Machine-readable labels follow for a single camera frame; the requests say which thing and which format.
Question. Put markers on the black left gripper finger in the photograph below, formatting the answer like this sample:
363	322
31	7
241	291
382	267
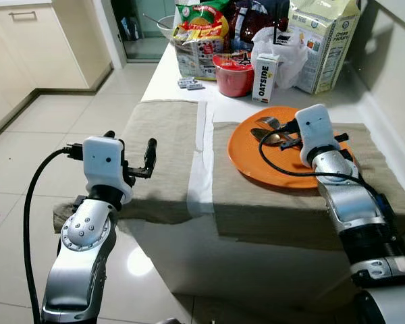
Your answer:
109	135
150	158

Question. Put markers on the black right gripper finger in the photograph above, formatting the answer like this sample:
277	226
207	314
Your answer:
341	138
290	144

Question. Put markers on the steel spoon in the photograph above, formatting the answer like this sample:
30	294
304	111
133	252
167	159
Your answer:
266	137

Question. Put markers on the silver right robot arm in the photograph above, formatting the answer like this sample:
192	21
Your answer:
351	202

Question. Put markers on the beige linen placemat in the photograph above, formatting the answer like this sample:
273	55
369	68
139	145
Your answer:
162	135
270	216

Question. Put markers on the orange round plate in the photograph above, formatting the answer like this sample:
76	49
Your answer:
250	162

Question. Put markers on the white Oatside carton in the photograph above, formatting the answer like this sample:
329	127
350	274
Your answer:
263	81

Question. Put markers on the silver blister pack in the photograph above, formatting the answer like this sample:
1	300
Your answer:
191	84

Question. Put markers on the red instant noodle bowl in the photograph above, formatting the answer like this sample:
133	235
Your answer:
233	81

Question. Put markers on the white plastic bag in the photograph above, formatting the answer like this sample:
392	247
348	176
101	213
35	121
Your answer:
287	57

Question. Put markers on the beige kitchen cabinet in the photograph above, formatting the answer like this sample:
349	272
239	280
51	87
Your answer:
47	47

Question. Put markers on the steel mixing bowl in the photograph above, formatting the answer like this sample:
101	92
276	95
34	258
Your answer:
160	28

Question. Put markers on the dark snack bag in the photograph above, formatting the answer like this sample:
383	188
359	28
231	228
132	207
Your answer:
246	20

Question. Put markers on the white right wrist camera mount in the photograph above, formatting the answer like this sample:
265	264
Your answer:
317	131

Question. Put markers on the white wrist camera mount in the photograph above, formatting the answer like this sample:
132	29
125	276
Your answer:
104	162
317	131

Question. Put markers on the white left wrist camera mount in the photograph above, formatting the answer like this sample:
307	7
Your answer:
104	162

